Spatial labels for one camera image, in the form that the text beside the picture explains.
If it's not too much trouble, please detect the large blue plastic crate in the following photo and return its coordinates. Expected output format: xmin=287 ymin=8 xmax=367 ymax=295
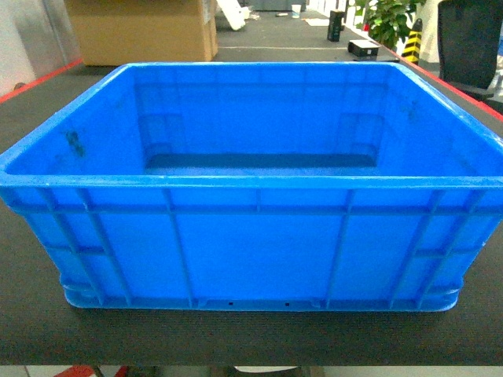
xmin=1 ymin=62 xmax=502 ymax=312

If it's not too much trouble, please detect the flat black box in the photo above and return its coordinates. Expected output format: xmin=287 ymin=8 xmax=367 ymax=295
xmin=347 ymin=39 xmax=380 ymax=59

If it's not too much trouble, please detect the tall black box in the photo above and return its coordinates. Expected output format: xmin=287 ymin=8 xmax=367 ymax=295
xmin=327 ymin=10 xmax=344 ymax=42

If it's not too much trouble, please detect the large cardboard box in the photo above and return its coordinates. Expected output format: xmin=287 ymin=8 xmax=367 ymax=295
xmin=64 ymin=1 xmax=218 ymax=66

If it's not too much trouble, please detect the yellow black striped bollard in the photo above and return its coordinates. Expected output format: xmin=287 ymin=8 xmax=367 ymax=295
xmin=402 ymin=18 xmax=423 ymax=65

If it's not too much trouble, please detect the green potted plant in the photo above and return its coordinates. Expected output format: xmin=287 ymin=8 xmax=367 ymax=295
xmin=348 ymin=0 xmax=426 ymax=49

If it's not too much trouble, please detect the black office chair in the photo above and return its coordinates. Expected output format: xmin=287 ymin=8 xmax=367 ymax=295
xmin=437 ymin=1 xmax=502 ymax=101

